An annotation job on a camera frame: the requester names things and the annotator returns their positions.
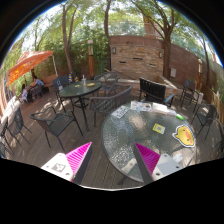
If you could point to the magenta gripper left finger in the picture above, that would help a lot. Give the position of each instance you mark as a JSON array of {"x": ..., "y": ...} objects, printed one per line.
[{"x": 70, "y": 166}]

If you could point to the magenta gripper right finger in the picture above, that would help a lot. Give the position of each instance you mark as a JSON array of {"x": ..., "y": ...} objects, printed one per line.
[{"x": 152, "y": 165}]

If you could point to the yellow chick-shaped mouse pad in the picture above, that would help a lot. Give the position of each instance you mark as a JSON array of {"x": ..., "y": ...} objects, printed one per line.
[{"x": 185, "y": 136}]

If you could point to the round glass patio table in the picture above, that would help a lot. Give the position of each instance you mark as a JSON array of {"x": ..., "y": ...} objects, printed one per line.
[{"x": 119, "y": 136}]

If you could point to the small yellow card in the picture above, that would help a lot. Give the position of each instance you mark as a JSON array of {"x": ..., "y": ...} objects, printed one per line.
[{"x": 159, "y": 128}]

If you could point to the black metal chair front left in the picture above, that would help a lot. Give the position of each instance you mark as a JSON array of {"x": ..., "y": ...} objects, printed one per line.
[{"x": 57, "y": 124}]

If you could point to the green marker pen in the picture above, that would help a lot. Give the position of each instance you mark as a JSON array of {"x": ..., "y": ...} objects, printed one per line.
[{"x": 179, "y": 117}]

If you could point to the white paper stack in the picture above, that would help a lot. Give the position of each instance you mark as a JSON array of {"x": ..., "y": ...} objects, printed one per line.
[{"x": 160, "y": 108}]

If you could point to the white patterned card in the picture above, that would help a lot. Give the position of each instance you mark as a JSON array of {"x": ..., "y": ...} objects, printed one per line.
[{"x": 120, "y": 111}]

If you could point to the grey wicker chair centre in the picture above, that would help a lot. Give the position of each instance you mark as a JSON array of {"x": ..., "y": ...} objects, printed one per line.
[{"x": 117, "y": 96}]

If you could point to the black chair left edge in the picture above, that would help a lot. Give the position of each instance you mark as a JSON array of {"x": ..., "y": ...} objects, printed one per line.
[{"x": 13, "y": 124}]

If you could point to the black chair edge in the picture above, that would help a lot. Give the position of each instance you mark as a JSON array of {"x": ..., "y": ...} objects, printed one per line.
[
  {"x": 13, "y": 124},
  {"x": 208, "y": 118}
]

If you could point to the black slatted bench chair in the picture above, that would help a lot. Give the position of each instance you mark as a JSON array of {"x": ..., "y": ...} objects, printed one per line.
[{"x": 154, "y": 92}]

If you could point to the black chair right edge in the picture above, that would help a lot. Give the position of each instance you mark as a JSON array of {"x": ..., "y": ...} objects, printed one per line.
[{"x": 208, "y": 118}]

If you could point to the round dark green table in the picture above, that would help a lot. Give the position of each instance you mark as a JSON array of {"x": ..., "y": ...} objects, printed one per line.
[{"x": 79, "y": 90}]

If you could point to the black chair far right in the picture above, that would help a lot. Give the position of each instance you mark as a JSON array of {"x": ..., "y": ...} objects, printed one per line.
[{"x": 190, "y": 92}]

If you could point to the dark blue chair back left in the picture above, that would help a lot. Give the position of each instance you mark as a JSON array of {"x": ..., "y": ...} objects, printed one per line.
[{"x": 59, "y": 83}]

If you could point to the seated person in white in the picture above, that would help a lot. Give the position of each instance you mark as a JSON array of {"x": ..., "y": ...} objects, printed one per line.
[{"x": 24, "y": 93}]

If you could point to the seated person in blue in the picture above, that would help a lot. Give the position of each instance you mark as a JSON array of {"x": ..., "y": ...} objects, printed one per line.
[{"x": 37, "y": 84}]

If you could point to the grey chair behind green table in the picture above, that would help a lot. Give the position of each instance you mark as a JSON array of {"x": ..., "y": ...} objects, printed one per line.
[{"x": 107, "y": 79}]

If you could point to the orange patio umbrella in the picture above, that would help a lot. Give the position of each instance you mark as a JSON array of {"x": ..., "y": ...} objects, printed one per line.
[{"x": 26, "y": 62}]

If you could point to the wooden lamp post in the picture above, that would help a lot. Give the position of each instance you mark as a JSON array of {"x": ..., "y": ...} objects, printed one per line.
[{"x": 91, "y": 58}]

